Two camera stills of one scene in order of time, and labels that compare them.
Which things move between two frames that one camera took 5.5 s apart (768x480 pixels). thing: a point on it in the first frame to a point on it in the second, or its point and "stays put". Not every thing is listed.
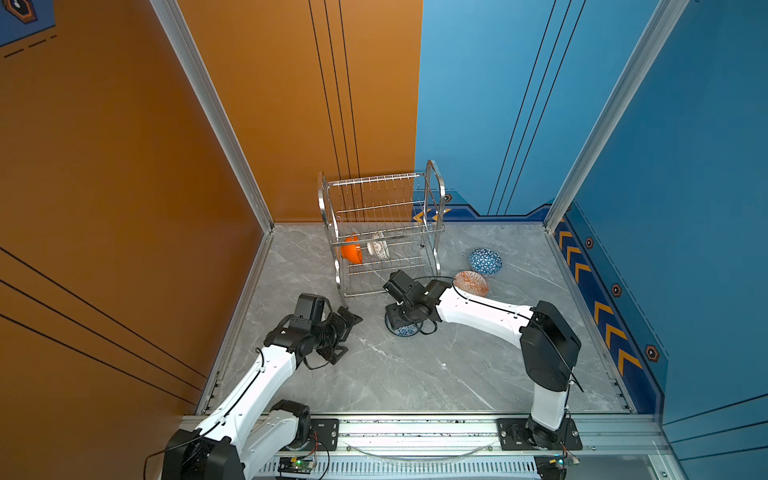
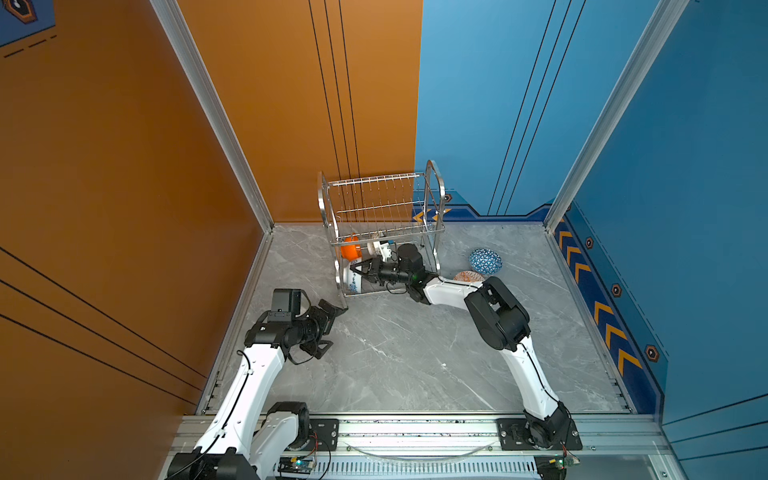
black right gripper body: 400,315 to 394,273
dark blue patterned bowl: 485,261 stays put
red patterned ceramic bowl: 471,281 stays put
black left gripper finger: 350,318 to 322,317
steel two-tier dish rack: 380,226 stays put
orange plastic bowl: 351,249 stays put
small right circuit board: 561,462 stays put
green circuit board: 294,465 stays put
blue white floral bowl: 406,330 to 352,281
